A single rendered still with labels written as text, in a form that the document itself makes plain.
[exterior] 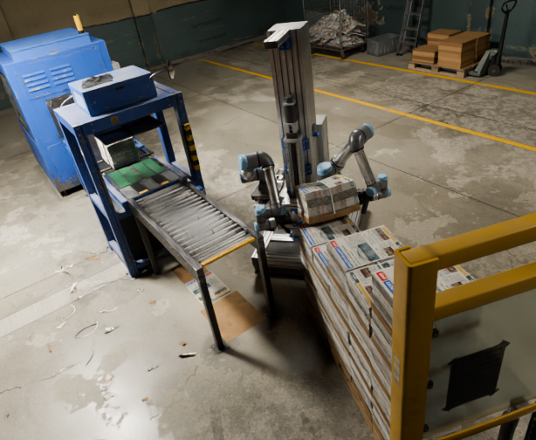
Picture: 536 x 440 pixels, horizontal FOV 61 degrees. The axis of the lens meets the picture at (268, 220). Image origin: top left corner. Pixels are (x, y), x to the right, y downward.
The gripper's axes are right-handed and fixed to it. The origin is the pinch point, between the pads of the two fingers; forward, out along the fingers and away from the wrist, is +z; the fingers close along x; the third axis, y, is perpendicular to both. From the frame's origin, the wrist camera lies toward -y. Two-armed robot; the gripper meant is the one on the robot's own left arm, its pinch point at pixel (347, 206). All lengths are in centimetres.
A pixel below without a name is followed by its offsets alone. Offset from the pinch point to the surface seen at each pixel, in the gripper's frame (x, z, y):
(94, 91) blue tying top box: -80, 160, 126
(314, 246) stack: 33, 39, -12
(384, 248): 89, 14, -6
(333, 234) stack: 28.1, 22.6, -9.3
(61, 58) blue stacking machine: -285, 211, 191
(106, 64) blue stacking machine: -307, 166, 179
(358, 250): 84, 28, -4
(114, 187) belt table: -129, 175, 44
